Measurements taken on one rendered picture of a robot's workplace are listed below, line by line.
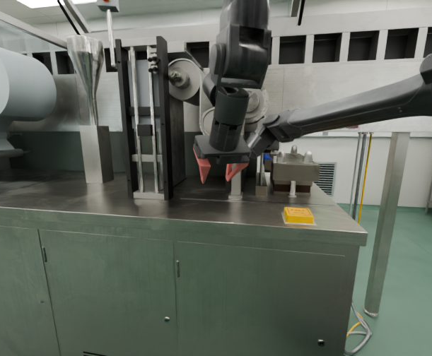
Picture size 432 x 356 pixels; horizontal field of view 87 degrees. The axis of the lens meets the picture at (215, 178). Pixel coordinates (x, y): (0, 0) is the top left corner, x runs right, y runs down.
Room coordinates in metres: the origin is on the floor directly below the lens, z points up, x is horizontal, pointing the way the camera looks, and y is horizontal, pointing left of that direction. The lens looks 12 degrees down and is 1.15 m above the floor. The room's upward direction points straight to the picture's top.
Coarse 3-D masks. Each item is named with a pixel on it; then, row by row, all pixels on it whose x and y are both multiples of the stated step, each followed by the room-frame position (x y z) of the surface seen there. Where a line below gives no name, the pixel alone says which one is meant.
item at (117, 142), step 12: (120, 132) 1.32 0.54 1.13; (156, 132) 1.28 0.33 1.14; (192, 132) 1.25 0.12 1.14; (120, 144) 1.32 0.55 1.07; (144, 144) 1.30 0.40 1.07; (192, 144) 1.25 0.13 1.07; (120, 156) 1.32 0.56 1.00; (192, 156) 1.25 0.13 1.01; (120, 168) 1.33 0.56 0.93; (144, 168) 1.30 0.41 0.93; (192, 168) 1.25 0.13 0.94; (216, 168) 1.23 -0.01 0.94; (252, 168) 1.19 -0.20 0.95
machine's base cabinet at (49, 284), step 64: (0, 256) 0.76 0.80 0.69; (64, 256) 0.71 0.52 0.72; (128, 256) 0.67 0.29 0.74; (192, 256) 0.64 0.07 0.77; (256, 256) 0.60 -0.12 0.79; (320, 256) 0.57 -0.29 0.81; (0, 320) 0.77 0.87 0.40; (64, 320) 0.72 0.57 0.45; (128, 320) 0.68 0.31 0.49; (192, 320) 0.64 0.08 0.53; (256, 320) 0.60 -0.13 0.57; (320, 320) 0.57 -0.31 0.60
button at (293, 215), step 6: (288, 210) 0.62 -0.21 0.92; (294, 210) 0.62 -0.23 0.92; (300, 210) 0.62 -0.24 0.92; (306, 210) 0.62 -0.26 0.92; (288, 216) 0.59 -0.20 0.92; (294, 216) 0.58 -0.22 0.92; (300, 216) 0.58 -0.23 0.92; (306, 216) 0.58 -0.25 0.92; (312, 216) 0.58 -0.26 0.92; (300, 222) 0.58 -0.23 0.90; (306, 222) 0.58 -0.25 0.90; (312, 222) 0.58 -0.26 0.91
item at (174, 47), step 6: (168, 42) 0.89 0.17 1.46; (174, 42) 0.89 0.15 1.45; (180, 42) 0.89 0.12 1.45; (168, 48) 0.89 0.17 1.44; (174, 48) 0.89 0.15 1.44; (180, 48) 0.89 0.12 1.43; (168, 54) 0.96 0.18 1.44; (174, 54) 0.96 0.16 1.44; (180, 54) 0.96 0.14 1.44; (186, 54) 0.96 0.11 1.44; (192, 60) 1.03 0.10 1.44; (198, 66) 1.13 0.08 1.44
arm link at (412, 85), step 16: (416, 80) 0.38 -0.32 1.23; (352, 96) 0.48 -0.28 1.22; (368, 96) 0.44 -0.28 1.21; (384, 96) 0.41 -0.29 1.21; (400, 96) 0.39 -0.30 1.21; (416, 96) 0.37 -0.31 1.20; (288, 112) 0.62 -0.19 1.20; (304, 112) 0.58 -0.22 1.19; (320, 112) 0.53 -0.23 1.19; (336, 112) 0.48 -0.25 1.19; (352, 112) 0.46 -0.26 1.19; (368, 112) 0.43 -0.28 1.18; (384, 112) 0.42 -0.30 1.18; (400, 112) 0.40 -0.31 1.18; (416, 112) 0.38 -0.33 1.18; (272, 128) 0.64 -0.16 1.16; (288, 128) 0.60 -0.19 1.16; (304, 128) 0.57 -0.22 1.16; (320, 128) 0.53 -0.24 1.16; (336, 128) 0.51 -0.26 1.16
